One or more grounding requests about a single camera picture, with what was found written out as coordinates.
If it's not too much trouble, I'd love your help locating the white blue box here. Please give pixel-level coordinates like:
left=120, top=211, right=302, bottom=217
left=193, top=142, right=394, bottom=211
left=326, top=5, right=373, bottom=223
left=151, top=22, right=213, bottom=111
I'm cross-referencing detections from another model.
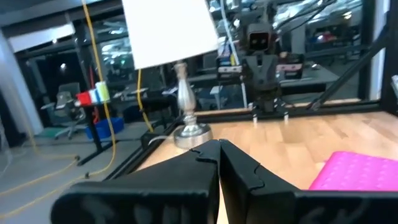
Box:
left=88, top=88, right=101, bottom=105

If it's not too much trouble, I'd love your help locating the grey office chair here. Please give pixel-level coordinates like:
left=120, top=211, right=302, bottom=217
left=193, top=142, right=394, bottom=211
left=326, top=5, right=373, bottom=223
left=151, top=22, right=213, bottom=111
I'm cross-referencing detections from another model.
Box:
left=39, top=82, right=87, bottom=140

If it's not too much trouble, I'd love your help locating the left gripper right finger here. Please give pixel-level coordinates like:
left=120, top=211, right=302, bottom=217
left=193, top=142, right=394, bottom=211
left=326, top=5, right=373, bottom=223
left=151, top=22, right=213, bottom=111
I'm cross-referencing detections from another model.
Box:
left=219, top=139, right=398, bottom=224

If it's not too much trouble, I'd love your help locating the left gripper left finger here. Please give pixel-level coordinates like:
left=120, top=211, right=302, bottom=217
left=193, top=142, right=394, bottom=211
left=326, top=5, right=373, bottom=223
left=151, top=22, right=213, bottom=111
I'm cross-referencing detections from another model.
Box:
left=51, top=139, right=221, bottom=224

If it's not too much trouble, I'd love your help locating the yellow cable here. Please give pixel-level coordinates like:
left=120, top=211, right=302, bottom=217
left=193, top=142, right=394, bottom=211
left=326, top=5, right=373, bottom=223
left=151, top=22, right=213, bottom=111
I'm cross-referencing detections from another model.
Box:
left=136, top=68, right=155, bottom=134
left=0, top=0, right=118, bottom=218

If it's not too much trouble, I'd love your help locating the pink plastic box lid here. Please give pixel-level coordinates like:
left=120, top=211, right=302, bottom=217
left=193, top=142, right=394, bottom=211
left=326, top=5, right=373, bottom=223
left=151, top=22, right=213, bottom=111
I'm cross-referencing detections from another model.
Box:
left=308, top=151, right=398, bottom=192

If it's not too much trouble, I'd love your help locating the white cable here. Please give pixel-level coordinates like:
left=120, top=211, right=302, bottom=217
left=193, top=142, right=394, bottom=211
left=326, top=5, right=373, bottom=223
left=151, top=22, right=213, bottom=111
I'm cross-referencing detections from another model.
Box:
left=219, top=0, right=249, bottom=109

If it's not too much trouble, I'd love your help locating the white lamp cord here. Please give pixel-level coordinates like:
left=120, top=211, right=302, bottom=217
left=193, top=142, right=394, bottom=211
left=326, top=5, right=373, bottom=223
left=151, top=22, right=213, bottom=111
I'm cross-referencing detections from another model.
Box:
left=147, top=134, right=177, bottom=146

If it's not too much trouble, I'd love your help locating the black side table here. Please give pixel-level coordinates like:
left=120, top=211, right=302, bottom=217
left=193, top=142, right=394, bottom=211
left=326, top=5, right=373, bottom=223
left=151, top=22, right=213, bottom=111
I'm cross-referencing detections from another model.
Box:
left=74, top=88, right=177, bottom=167

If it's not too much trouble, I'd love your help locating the black aluminium table frame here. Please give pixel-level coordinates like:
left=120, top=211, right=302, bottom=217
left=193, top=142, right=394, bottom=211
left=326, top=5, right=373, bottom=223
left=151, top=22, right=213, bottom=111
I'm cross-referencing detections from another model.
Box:
left=102, top=0, right=398, bottom=183

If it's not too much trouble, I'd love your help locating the silver lamp white shade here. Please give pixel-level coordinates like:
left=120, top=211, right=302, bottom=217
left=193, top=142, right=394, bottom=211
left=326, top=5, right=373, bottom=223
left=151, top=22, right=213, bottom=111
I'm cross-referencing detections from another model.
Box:
left=120, top=0, right=220, bottom=150

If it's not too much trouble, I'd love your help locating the blue plastic bin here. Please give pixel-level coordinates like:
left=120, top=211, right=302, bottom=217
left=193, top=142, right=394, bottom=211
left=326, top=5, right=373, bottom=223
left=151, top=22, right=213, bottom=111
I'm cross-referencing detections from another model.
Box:
left=83, top=116, right=126, bottom=140

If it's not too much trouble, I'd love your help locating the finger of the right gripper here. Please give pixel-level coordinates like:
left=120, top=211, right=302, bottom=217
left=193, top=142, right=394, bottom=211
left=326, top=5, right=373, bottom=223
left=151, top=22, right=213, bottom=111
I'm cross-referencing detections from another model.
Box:
left=242, top=55, right=262, bottom=91
left=260, top=55, right=279, bottom=91

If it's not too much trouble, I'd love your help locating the red box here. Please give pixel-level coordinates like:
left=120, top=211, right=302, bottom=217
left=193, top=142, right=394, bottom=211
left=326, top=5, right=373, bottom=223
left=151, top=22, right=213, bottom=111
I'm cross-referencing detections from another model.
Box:
left=75, top=91, right=93, bottom=107

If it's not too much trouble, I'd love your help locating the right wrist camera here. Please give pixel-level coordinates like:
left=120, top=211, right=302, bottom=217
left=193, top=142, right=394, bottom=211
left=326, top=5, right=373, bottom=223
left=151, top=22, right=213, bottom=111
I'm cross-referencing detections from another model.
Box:
left=246, top=21, right=275, bottom=53

